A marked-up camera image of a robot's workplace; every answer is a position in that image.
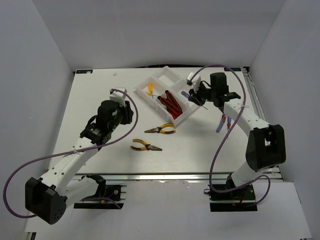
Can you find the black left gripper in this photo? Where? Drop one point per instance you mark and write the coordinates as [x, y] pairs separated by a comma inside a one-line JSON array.
[[127, 112]]

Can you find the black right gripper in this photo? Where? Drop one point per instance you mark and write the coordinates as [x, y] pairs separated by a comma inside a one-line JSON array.
[[194, 96]]

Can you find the blue screwdriver horizontal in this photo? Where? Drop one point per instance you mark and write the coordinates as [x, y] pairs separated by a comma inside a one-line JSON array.
[[186, 95]]

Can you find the yellow screwdriver long shaft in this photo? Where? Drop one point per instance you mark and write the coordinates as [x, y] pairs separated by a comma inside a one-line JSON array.
[[150, 89]]

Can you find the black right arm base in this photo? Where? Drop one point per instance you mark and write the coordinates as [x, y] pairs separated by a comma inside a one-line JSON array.
[[241, 200]]

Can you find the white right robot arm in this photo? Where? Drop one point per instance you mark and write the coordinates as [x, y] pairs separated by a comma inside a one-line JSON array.
[[231, 104]]

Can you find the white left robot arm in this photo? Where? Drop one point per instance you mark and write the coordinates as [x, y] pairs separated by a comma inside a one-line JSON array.
[[50, 195]]

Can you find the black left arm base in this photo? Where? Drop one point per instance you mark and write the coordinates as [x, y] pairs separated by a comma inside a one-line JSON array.
[[107, 196]]

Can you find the blue label right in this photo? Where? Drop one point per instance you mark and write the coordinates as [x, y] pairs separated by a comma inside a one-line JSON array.
[[234, 69]]

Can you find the blue label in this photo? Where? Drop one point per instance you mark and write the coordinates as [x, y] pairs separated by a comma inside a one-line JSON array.
[[234, 69], [84, 71]]

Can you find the yellow pliers upper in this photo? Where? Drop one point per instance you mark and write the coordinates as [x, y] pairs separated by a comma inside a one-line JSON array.
[[161, 129]]

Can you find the yellow pliers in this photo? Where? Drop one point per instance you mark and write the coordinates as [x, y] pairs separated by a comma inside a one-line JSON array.
[[161, 129], [145, 146]]

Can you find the yellow pliers lower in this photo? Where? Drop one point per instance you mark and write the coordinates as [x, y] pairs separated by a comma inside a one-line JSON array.
[[145, 146]]

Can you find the white compartment organizer tray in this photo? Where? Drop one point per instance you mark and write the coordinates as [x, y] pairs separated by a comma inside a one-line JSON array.
[[162, 80]]

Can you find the blue label left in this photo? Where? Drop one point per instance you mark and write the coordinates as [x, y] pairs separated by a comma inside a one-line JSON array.
[[84, 71]]

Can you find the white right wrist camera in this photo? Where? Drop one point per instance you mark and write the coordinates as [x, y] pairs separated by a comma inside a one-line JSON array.
[[193, 81]]

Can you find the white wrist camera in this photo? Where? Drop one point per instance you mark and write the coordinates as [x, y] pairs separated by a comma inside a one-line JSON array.
[[193, 81], [117, 96]]

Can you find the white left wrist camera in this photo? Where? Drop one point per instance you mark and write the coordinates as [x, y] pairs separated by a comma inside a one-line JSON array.
[[117, 96]]

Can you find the aluminium rail front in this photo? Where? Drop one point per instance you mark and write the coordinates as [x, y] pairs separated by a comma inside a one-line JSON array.
[[273, 175]]

